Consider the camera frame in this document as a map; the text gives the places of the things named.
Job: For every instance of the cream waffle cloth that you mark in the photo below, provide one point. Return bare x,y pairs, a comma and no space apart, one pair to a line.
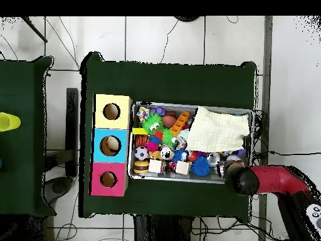
215,131

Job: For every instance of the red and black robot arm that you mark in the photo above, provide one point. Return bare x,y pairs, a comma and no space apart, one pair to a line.
275,179

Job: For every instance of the silver mesh bin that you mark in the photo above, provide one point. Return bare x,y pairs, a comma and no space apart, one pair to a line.
175,177

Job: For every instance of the wooden box with three holes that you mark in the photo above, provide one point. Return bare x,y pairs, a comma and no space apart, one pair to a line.
100,175

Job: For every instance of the green spiky ball with eyes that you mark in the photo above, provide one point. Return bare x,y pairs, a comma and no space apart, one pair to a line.
152,123

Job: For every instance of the orange plastic block with holes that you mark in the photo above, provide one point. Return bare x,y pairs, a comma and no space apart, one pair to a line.
179,124

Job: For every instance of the small soccer ball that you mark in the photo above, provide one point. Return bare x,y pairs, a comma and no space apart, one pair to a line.
141,153

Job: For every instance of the small wooden block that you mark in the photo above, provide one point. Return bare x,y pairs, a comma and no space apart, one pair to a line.
155,165

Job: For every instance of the toy hamburger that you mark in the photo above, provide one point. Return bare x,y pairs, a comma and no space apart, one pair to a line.
141,167

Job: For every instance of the large wooden block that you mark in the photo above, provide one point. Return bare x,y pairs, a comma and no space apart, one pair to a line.
182,167

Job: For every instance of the dark green tablecloth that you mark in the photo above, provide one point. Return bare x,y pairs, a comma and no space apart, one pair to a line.
22,175
163,82

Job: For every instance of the blue spiky ball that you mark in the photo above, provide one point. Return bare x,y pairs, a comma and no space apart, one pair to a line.
200,166

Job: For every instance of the white baseball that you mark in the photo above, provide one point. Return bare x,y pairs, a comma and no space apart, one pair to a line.
233,157

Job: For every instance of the yellow-green cup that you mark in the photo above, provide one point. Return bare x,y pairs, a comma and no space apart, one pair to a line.
8,121

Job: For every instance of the black rod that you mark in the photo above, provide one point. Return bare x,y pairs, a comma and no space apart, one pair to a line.
35,30

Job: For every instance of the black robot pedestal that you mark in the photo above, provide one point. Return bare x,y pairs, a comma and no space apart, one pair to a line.
160,229

